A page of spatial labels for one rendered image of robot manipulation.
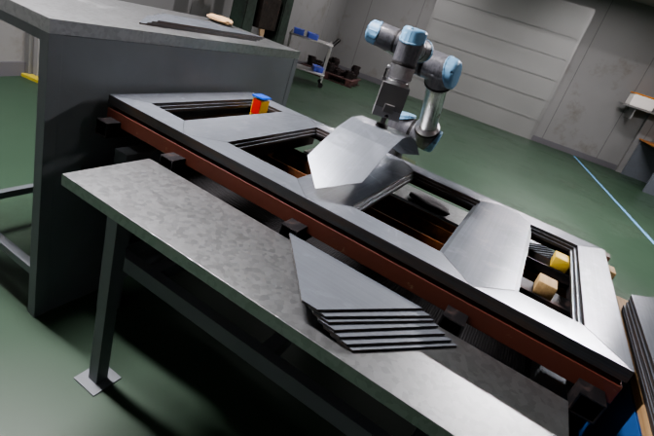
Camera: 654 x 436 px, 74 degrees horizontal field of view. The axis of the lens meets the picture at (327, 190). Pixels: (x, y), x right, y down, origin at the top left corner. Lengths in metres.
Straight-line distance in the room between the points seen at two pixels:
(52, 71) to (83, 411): 1.01
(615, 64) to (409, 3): 4.55
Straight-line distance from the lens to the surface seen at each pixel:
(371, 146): 1.27
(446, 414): 0.84
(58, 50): 1.50
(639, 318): 1.34
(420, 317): 0.97
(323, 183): 1.15
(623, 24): 11.15
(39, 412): 1.66
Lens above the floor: 1.29
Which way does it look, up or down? 22 degrees down
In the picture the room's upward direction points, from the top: 18 degrees clockwise
